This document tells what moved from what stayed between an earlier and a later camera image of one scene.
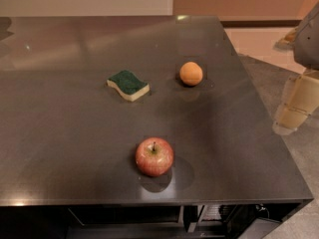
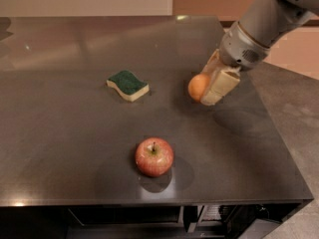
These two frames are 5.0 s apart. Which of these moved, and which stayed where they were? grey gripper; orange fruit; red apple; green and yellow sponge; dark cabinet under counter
Moved: orange fruit; grey gripper
Stayed: red apple; green and yellow sponge; dark cabinet under counter
